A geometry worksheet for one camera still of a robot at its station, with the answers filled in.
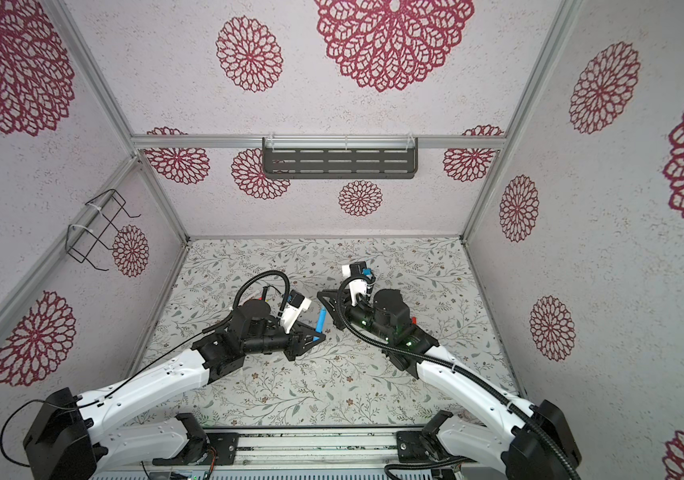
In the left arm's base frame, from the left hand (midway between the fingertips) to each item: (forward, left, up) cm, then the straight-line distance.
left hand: (320, 336), depth 73 cm
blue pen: (+1, 0, +5) cm, 5 cm away
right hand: (+6, 0, +10) cm, 11 cm away
